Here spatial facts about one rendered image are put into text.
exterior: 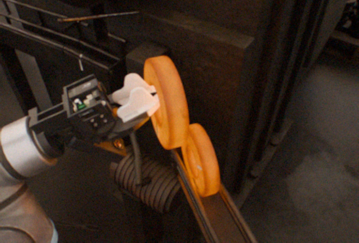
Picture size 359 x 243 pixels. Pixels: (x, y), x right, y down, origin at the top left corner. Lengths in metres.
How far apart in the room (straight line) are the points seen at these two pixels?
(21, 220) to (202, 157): 0.33
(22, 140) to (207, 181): 0.35
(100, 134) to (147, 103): 0.09
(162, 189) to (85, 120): 0.45
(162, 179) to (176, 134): 0.41
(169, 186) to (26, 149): 0.47
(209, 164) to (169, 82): 0.23
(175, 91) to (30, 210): 0.30
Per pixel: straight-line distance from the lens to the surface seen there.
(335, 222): 1.57
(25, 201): 0.59
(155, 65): 0.51
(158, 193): 0.90
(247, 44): 0.77
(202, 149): 0.65
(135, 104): 0.51
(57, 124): 0.52
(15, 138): 0.53
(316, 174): 1.68
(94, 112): 0.50
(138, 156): 0.91
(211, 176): 0.66
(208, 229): 0.66
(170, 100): 0.48
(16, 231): 0.55
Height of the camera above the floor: 1.29
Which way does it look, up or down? 44 degrees down
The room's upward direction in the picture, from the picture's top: straight up
